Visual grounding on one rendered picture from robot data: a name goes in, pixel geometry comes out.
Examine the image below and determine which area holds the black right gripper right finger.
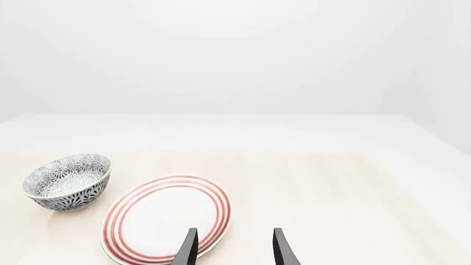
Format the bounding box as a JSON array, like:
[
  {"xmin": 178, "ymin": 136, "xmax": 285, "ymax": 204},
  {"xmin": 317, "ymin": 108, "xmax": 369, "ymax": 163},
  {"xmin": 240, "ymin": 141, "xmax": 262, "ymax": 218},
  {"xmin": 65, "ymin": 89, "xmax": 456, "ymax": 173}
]
[{"xmin": 272, "ymin": 227, "xmax": 302, "ymax": 265}]

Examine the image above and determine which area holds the blue patterned bowl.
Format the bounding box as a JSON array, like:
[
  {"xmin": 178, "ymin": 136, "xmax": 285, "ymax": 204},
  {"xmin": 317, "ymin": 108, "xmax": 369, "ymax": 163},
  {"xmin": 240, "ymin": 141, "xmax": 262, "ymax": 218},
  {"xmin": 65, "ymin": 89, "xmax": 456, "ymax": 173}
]
[{"xmin": 22, "ymin": 153, "xmax": 113, "ymax": 213}]

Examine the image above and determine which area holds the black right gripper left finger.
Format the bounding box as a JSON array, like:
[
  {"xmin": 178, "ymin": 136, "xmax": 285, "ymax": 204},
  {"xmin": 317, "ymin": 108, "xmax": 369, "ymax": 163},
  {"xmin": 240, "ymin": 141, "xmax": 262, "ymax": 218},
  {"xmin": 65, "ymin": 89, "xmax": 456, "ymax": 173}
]
[{"xmin": 171, "ymin": 227, "xmax": 199, "ymax": 265}]

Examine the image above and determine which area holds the white plate with red rings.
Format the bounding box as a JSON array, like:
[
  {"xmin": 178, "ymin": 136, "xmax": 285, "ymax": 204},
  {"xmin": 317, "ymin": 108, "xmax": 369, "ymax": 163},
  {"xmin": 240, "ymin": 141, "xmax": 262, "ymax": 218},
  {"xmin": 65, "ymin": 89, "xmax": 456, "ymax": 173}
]
[{"xmin": 100, "ymin": 174, "xmax": 233, "ymax": 265}]

